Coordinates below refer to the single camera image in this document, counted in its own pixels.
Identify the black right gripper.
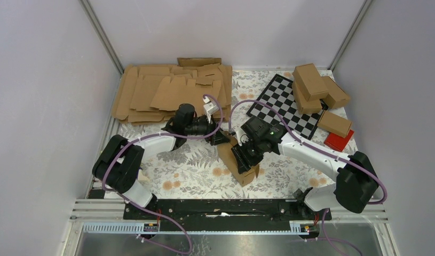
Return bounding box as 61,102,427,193
231,138,265,175

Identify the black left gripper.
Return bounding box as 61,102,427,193
185,113,230,145

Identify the cardboard box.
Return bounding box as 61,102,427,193
293,63,329,101
217,131,260,187
292,82,322,114
322,76,351,109
317,110,352,138

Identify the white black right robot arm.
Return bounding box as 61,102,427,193
231,116,379,220

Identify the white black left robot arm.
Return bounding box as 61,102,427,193
92,103,229,219

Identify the cardboard box on red block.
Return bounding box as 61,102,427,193
317,110,352,138

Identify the floral patterned tablecloth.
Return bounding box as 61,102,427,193
104,69,374,200

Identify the black white chessboard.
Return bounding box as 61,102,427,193
257,74,328,140

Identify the stack of flat cardboard sheets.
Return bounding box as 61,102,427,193
112,58,233,125

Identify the red flat block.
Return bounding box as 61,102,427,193
324,130,354,152

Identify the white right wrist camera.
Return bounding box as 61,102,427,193
234,127,250,146

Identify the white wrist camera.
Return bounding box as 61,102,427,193
203,96,220,124
234,127,250,146

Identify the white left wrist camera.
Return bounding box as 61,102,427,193
203,96,220,124

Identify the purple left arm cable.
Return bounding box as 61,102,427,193
101,94,224,255

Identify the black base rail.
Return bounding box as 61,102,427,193
123,198,332,232

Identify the aluminium frame rail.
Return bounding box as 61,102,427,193
70,199,387,234

